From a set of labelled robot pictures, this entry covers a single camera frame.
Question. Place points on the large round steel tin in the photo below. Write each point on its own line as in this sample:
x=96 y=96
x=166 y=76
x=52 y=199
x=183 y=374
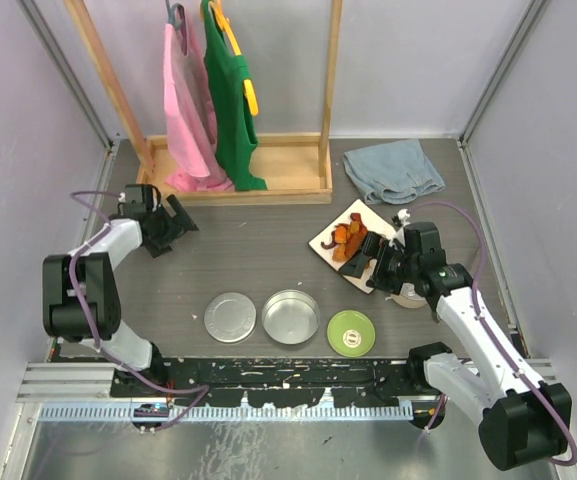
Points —
x=290 y=317

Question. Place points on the folded blue towel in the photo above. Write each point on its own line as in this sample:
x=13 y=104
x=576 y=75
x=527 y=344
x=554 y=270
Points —
x=394 y=173

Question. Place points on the green round lid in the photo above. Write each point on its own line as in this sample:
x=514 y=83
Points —
x=351 y=334

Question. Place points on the food pile on plate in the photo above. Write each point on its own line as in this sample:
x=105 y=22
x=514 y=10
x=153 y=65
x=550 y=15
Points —
x=348 y=238

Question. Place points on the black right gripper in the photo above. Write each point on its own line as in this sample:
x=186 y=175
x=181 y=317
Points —
x=358 y=264

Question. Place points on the wooden clothes rack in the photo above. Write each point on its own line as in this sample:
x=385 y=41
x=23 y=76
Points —
x=296 y=166

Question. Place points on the small steel bowl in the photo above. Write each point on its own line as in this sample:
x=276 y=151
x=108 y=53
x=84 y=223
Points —
x=408 y=298

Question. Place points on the round steel lid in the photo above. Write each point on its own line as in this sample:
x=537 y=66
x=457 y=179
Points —
x=230 y=317

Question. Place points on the grey clothes hanger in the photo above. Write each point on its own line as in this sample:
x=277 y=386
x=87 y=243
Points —
x=176 y=17

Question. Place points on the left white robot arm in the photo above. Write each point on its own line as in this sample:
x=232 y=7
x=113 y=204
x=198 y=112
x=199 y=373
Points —
x=80 y=298

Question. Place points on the white square plate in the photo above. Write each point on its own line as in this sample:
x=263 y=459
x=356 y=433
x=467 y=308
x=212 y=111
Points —
x=371 y=220

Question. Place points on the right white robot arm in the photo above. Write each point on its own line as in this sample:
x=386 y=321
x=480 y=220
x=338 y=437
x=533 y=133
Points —
x=520 y=418

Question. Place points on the white cable duct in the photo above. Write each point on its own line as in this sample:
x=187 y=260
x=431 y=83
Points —
x=155 y=412

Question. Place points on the pink shirt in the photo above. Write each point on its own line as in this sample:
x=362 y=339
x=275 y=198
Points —
x=190 y=115

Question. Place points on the yellow clothes hanger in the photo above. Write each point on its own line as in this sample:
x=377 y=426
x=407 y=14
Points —
x=222 y=44

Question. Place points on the green shirt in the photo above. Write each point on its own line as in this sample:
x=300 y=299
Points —
x=236 y=135

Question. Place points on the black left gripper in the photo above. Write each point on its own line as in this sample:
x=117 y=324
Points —
x=159 y=246

